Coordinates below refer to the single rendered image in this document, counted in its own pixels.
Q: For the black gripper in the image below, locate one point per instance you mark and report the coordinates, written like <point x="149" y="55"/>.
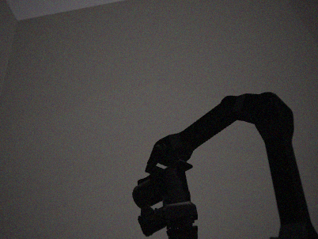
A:
<point x="181" y="212"/>

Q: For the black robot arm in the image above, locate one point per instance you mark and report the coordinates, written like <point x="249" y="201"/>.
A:
<point x="273" y="120"/>

